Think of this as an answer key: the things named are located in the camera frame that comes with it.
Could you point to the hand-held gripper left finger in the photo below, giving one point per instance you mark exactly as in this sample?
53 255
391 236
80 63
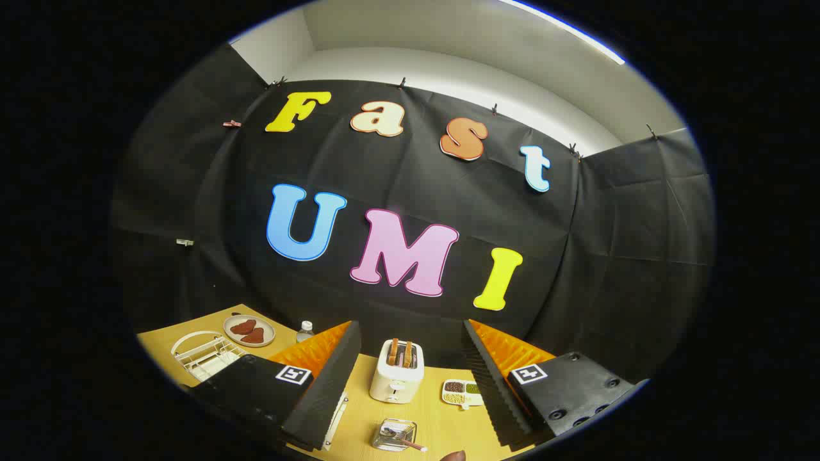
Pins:
323 390

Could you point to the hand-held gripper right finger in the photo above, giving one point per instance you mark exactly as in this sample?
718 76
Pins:
493 390

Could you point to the white divided bean dish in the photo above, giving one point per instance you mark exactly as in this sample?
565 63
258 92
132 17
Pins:
462 394

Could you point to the small beige plate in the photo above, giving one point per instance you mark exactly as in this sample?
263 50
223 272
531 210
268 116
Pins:
230 336

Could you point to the green-label plastic bottle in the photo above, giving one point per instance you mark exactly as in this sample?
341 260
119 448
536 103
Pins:
305 333

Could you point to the white toaster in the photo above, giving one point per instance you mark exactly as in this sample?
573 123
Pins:
394 384

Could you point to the toast slice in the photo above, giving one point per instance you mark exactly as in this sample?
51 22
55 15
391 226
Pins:
393 352
408 354

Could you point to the red meat slice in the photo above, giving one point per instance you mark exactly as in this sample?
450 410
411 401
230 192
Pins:
244 327
254 337

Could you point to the black backdrop cloth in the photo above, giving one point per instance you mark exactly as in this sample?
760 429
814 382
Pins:
416 179

